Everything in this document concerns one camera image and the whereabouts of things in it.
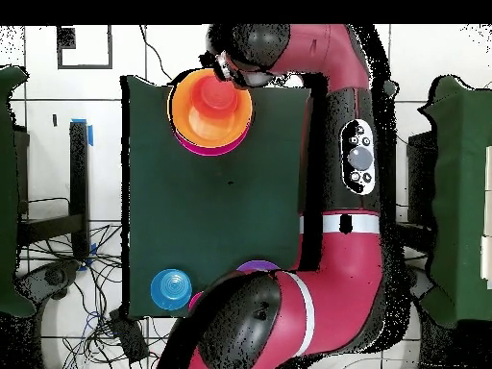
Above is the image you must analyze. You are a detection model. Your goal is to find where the dark green tablecloth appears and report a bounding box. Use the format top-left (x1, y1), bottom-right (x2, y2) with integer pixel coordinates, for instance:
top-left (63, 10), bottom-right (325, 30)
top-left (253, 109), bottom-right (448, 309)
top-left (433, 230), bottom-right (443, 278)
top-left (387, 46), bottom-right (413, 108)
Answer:
top-left (120, 74), bottom-right (397, 322)

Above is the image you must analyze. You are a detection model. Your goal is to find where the small crimson bowl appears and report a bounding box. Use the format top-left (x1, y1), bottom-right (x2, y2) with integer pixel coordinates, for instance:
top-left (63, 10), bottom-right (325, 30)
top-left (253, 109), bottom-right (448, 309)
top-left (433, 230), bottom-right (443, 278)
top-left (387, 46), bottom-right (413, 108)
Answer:
top-left (187, 290), bottom-right (205, 313)

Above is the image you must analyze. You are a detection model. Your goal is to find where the black metal stand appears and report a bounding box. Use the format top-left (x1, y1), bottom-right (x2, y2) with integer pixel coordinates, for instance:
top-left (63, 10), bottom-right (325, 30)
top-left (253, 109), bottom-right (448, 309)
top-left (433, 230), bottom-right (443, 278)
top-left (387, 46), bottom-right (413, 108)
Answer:
top-left (14, 120), bottom-right (91, 262)
top-left (395, 128), bottom-right (437, 257)

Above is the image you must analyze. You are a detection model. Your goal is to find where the purple bowl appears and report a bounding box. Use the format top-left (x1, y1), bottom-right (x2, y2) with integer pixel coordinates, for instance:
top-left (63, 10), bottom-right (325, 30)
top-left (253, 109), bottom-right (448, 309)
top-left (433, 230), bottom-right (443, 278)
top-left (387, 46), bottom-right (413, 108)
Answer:
top-left (234, 259), bottom-right (282, 273)

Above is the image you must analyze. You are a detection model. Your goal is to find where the large pink bowl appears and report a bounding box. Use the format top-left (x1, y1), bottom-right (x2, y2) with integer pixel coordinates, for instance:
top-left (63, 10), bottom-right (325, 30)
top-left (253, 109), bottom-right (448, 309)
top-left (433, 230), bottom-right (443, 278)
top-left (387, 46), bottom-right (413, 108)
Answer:
top-left (174, 126), bottom-right (252, 158)

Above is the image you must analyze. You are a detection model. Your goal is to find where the green cloth side table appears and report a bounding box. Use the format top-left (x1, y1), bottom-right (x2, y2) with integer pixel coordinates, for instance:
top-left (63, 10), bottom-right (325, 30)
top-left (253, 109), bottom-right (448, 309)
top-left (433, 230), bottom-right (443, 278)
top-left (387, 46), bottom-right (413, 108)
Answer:
top-left (417, 73), bottom-right (492, 330)
top-left (0, 63), bottom-right (37, 320)

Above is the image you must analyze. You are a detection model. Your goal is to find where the blue floor tape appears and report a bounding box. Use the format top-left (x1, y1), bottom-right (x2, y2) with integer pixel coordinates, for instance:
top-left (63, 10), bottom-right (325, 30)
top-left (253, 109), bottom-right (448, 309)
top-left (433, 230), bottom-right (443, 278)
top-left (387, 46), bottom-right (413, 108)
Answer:
top-left (70, 117), bottom-right (94, 147)

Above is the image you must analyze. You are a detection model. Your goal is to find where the black power strip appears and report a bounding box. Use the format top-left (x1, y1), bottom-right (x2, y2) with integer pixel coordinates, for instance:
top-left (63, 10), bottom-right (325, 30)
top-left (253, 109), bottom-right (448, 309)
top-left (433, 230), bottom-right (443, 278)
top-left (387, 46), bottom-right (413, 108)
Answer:
top-left (108, 307), bottom-right (150, 365)

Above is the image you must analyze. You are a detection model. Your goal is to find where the small orange bowl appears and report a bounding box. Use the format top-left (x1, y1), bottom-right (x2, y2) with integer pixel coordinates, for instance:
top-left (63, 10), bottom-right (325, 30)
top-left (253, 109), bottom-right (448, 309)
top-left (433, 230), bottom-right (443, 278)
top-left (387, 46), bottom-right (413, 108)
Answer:
top-left (190, 74), bottom-right (240, 121)

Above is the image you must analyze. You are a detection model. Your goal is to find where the small blue bowl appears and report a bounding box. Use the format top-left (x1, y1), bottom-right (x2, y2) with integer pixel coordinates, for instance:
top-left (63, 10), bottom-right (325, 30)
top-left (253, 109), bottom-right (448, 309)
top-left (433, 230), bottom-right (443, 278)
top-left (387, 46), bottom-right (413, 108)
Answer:
top-left (150, 267), bottom-right (193, 311)

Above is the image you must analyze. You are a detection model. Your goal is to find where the large orange bowl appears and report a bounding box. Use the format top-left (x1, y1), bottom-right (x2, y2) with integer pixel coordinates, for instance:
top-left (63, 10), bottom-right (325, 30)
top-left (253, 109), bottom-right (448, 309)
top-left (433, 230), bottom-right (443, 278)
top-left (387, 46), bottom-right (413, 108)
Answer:
top-left (167, 68), bottom-right (254, 150)

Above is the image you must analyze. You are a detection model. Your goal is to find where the black square floor frame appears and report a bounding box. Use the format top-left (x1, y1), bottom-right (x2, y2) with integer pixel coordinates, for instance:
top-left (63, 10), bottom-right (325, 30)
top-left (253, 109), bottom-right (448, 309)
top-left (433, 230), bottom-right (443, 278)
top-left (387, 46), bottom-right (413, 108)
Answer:
top-left (56, 24), bottom-right (114, 71)

